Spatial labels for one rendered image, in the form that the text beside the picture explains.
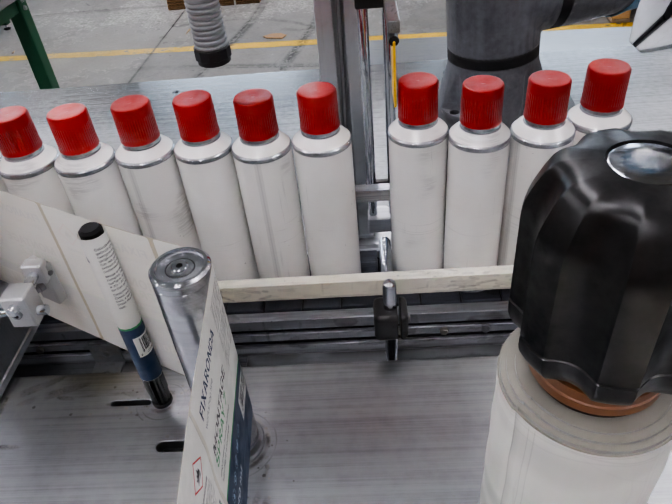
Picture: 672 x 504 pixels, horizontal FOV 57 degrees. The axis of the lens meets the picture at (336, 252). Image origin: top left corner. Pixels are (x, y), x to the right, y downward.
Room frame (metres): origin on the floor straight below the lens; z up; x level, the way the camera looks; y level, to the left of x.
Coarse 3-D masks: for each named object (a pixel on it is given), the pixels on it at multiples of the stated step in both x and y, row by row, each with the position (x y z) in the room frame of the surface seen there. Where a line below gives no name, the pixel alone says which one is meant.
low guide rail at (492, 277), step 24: (240, 288) 0.43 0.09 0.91; (264, 288) 0.43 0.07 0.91; (288, 288) 0.43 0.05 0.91; (312, 288) 0.43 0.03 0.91; (336, 288) 0.42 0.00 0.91; (360, 288) 0.42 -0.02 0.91; (408, 288) 0.42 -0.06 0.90; (432, 288) 0.42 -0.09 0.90; (456, 288) 0.41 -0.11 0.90; (480, 288) 0.41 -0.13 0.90; (504, 288) 0.41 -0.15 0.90
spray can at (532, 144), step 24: (552, 72) 0.46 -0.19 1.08; (528, 96) 0.45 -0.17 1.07; (552, 96) 0.43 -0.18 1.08; (528, 120) 0.44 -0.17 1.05; (552, 120) 0.43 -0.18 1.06; (528, 144) 0.43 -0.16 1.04; (552, 144) 0.42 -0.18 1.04; (528, 168) 0.43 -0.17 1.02; (504, 216) 0.44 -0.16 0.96; (504, 240) 0.44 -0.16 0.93; (504, 264) 0.44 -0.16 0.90
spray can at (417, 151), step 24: (408, 96) 0.46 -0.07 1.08; (432, 96) 0.46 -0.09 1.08; (408, 120) 0.46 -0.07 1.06; (432, 120) 0.46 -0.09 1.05; (408, 144) 0.45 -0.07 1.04; (432, 144) 0.44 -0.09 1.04; (408, 168) 0.45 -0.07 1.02; (432, 168) 0.45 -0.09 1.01; (408, 192) 0.45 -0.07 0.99; (432, 192) 0.45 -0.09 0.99; (408, 216) 0.45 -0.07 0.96; (432, 216) 0.45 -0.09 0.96; (408, 240) 0.45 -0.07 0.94; (432, 240) 0.45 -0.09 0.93; (408, 264) 0.45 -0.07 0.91; (432, 264) 0.45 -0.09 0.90
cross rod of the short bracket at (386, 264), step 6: (384, 240) 0.48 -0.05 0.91; (384, 246) 0.47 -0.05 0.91; (390, 246) 0.48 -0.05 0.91; (384, 252) 0.46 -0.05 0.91; (390, 252) 0.47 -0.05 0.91; (384, 258) 0.46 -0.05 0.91; (390, 258) 0.46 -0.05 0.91; (384, 264) 0.45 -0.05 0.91; (390, 264) 0.45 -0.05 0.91; (384, 270) 0.44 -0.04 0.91; (390, 270) 0.44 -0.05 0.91
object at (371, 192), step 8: (368, 184) 0.51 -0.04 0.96; (376, 184) 0.51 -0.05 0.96; (384, 184) 0.51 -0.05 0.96; (360, 192) 0.50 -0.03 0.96; (368, 192) 0.50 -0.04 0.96; (376, 192) 0.50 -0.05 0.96; (384, 192) 0.50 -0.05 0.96; (360, 200) 0.50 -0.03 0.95; (368, 200) 0.50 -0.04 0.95; (376, 200) 0.50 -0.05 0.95; (384, 200) 0.50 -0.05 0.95
